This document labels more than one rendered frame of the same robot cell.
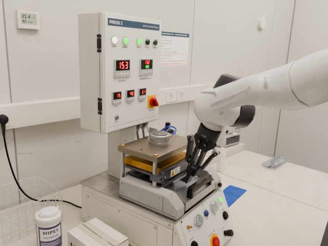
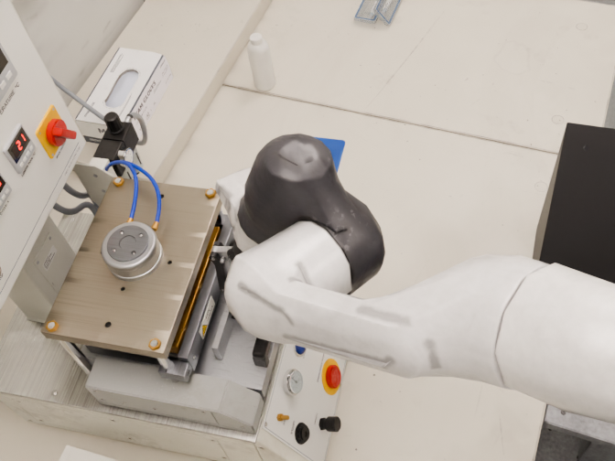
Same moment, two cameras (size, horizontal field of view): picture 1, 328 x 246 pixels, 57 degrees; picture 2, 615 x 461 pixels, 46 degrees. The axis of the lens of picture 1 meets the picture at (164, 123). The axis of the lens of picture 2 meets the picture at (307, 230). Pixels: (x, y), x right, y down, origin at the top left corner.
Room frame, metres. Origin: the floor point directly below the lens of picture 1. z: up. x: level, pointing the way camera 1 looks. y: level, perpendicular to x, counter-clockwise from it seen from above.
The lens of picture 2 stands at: (0.47, -0.08, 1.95)
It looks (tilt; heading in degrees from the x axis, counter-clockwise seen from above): 55 degrees down; 346
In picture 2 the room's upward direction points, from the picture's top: 10 degrees counter-clockwise
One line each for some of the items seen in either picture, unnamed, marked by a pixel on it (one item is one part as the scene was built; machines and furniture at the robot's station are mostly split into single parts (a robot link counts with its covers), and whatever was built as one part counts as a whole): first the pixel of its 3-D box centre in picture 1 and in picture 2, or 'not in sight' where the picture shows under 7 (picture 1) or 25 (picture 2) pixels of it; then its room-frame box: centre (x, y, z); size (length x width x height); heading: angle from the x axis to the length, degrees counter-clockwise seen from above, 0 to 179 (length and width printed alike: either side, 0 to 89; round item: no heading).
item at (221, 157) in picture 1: (221, 159); (260, 61); (1.71, -0.35, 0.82); 0.05 x 0.05 x 0.14
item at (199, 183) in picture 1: (199, 185); (272, 316); (0.99, -0.14, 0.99); 0.15 x 0.02 x 0.04; 145
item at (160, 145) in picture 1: (155, 146); (125, 251); (1.14, 0.03, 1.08); 0.31 x 0.24 x 0.13; 145
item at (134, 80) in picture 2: not in sight; (125, 97); (1.74, -0.04, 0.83); 0.23 x 0.12 x 0.07; 141
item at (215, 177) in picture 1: (193, 172); not in sight; (1.17, -0.13, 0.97); 0.26 x 0.05 x 0.07; 55
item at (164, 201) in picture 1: (150, 195); (175, 394); (0.95, 0.04, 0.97); 0.25 x 0.05 x 0.07; 55
